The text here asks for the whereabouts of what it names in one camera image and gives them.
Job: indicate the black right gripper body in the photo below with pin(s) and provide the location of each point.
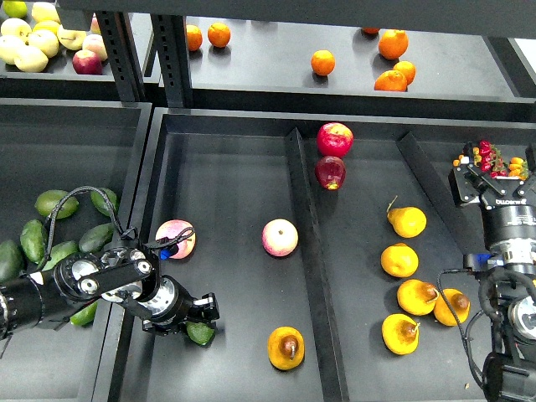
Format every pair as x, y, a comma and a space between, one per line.
507, 206

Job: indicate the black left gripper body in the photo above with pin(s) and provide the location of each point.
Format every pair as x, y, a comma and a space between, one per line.
167, 301

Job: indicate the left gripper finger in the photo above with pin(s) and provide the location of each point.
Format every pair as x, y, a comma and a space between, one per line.
206, 308
163, 329

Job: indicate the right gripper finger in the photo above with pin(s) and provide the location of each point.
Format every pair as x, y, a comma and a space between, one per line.
468, 154
531, 158

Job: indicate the yellow pear with brown base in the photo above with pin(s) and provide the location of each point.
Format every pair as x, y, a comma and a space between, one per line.
286, 348

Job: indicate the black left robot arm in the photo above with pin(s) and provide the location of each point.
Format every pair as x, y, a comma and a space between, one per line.
126, 272

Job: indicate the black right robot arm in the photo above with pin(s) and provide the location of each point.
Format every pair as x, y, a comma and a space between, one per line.
505, 271

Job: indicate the yellow pear with stem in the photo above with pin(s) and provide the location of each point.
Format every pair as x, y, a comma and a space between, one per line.
407, 222

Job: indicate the green avocado bottom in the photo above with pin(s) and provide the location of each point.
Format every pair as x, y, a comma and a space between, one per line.
85, 316

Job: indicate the dark green avocado middle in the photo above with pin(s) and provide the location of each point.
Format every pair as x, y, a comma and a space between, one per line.
96, 238

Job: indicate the dark green avocado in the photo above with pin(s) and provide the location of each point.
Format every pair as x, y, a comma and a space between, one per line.
100, 203
32, 240
96, 238

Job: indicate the round yellow pear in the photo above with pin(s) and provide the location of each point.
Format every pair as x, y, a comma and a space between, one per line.
399, 260

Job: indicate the yellow pear right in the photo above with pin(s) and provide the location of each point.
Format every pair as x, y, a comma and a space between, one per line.
452, 307

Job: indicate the green avocado under gripper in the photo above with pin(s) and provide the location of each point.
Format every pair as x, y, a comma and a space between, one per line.
59, 252

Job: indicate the dark green avocado top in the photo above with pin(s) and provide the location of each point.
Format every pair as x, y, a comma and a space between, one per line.
100, 203

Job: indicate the dark green avocado far left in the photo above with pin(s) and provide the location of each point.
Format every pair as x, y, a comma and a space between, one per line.
32, 240

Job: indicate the light green avocado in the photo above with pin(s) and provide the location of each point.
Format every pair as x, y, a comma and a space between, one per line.
12, 262

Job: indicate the yellow pear bottom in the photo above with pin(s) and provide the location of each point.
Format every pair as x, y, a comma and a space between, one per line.
400, 334

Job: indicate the orange cherry tomato bunch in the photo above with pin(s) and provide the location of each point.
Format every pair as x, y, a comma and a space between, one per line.
478, 158

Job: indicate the orange tomato bunch right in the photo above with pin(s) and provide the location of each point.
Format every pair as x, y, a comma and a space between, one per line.
518, 167

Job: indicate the red cherry tomato bunch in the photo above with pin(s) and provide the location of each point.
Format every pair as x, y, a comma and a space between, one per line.
491, 160

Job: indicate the pink apple left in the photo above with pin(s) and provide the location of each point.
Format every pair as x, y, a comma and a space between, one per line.
170, 230

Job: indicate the small orange right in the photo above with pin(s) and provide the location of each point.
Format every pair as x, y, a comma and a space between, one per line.
407, 69

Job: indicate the orange at shelf front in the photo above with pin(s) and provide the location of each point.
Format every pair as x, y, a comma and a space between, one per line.
391, 80

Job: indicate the pink apple centre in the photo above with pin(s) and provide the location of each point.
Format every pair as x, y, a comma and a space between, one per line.
279, 237

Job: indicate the large orange on shelf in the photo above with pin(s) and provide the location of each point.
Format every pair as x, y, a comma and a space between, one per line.
393, 43

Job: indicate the bright red apple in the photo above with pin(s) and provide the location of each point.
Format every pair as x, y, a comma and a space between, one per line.
334, 139

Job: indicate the dark red apple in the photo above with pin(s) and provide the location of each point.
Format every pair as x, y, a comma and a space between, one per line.
330, 172

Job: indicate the black centre tray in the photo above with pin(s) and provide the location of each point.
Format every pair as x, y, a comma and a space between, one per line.
229, 174

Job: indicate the orange partly hidden top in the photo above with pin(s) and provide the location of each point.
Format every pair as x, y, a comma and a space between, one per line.
370, 31

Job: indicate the orange on shelf centre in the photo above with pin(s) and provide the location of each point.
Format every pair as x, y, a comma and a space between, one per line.
323, 62

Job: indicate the black shelf tray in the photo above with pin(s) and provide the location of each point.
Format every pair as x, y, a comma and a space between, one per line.
60, 82
267, 67

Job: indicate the black upper left shelf tray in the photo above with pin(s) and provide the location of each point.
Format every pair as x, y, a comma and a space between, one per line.
60, 82

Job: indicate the red apple on shelf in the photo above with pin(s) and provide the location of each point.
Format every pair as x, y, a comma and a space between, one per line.
87, 62

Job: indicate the orange on shelf left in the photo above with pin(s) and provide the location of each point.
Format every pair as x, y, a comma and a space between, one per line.
194, 37

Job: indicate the black shelf post right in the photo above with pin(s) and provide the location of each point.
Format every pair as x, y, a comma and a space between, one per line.
171, 42

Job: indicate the black shelf post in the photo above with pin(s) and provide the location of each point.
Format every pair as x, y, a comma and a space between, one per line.
122, 55
171, 42

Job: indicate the black shelf post left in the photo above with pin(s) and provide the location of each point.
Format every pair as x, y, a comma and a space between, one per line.
122, 55

